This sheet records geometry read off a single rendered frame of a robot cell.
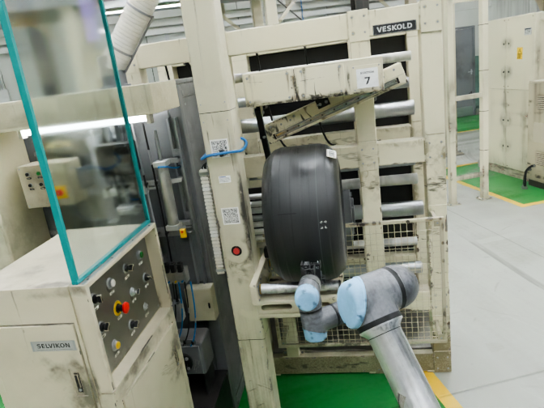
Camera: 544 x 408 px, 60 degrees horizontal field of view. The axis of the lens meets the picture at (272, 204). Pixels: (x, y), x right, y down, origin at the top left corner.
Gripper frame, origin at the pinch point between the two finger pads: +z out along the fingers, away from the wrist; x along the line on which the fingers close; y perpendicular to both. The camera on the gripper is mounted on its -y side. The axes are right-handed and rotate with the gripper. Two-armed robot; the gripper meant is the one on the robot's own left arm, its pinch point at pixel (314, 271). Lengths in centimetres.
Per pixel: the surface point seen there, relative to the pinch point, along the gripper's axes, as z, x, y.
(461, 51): 1046, -294, 186
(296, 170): 3.4, 3.2, 39.5
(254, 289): 7.2, 26.3, -8.2
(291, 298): 11.3, 12.2, -14.4
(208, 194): 15, 43, 32
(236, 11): 872, 199, 313
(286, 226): -5.1, 8.0, 19.9
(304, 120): 50, 2, 58
